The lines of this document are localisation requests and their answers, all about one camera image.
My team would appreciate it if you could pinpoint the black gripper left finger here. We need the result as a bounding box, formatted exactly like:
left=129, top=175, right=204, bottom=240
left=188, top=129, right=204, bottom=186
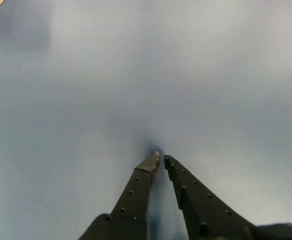
left=78, top=150, right=160, bottom=240

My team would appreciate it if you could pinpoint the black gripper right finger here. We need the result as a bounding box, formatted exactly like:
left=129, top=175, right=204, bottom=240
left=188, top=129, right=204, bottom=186
left=163, top=154, right=259, bottom=240

